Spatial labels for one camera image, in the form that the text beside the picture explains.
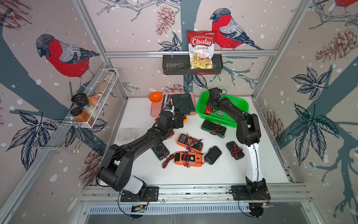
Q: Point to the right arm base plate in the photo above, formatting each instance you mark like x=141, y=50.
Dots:
x=240, y=193

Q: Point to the clear plastic cup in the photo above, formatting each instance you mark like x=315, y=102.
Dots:
x=126, y=134

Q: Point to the orange bowl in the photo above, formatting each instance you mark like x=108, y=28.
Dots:
x=155, y=97

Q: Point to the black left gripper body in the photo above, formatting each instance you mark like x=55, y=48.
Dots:
x=175, y=124

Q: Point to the dark green cloth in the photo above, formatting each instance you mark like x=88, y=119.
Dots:
x=183, y=102

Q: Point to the yellow multimeter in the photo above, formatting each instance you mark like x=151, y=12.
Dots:
x=185, y=118

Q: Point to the black-lid spice jar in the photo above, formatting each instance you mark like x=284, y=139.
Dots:
x=80, y=99

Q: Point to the black wall basket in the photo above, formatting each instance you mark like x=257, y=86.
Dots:
x=180, y=65

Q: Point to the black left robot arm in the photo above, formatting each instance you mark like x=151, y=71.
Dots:
x=116, y=166

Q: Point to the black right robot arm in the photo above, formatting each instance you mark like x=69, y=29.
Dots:
x=248, y=133

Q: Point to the red clamp multimeter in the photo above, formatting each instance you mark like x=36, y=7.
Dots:
x=208, y=110

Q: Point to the white wire spice rack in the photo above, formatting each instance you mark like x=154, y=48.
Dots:
x=97, y=94

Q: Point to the black multimeter red leads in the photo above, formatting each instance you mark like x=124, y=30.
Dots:
x=235, y=150

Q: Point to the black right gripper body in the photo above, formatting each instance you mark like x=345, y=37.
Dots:
x=209, y=101

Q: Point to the orange clamp multimeter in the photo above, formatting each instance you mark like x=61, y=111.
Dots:
x=186, y=159

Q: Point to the amber spice jar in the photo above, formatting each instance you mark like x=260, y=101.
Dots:
x=81, y=116

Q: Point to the chuba cassava chips bag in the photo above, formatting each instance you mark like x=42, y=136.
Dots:
x=201, y=49

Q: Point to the pink cutting board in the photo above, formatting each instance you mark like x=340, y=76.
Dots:
x=157, y=106

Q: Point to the green-edged black multimeter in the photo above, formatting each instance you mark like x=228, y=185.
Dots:
x=161, y=151

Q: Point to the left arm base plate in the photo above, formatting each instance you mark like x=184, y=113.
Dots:
x=147, y=194

